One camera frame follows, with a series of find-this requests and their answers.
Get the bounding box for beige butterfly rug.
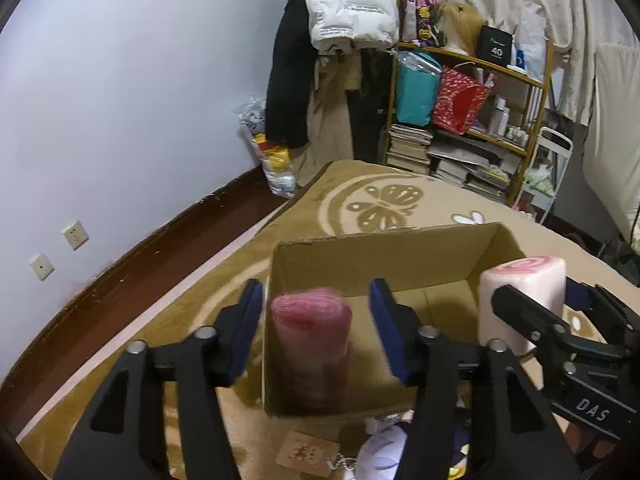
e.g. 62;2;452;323
17;159;640;480

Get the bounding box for black box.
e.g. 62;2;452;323
477;25;516;68

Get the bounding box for cardboard box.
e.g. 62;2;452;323
261;221;531;421

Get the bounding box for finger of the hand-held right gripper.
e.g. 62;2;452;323
565;279;640;347
491;284;627;362

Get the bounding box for blonde wig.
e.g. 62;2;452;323
434;1;485;55

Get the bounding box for white curtain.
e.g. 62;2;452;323
400;0;640;131

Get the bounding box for purple printed bag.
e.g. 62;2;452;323
399;0;441;43

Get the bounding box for pink swirl roll plush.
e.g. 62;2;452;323
477;256;568;356

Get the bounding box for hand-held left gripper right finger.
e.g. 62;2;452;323
368;278;583;480

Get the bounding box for white puffer jacket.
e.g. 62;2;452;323
304;0;401;53

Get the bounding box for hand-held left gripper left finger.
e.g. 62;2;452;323
52;279;264;480

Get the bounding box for clear plastic bag of toys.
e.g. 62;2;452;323
236;95;301;200

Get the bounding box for teal bag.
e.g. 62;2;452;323
395;51;443;128

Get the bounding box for purple white plush toy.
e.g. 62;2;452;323
356;410;473;480

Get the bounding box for beige coat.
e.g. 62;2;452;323
307;50;363;196

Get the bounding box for brown printed card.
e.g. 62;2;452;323
274;430;341;478

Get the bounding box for pink cylinder plush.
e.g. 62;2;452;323
270;287;353;411

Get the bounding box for white wall outlet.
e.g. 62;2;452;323
61;220;90;251
27;252;56;282

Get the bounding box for red gift bag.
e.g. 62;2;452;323
432;65;496;135

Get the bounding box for white bottle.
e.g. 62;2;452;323
489;96;512;136

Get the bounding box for pale green cloth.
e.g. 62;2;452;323
525;160;556;196

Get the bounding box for black pants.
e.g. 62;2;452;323
346;50;396;162

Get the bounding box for stack of books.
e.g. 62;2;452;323
385;124;435;176

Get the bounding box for black coat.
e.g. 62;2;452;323
265;0;318;150

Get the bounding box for white plastic bag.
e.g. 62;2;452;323
512;2;548;83

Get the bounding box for row of small jars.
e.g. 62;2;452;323
506;124;535;147

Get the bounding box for white metal cart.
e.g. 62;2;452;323
520;126;575;226

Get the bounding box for wooden shelf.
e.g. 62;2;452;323
384;40;556;208

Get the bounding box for pile of magazines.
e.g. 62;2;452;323
430;135;523;203

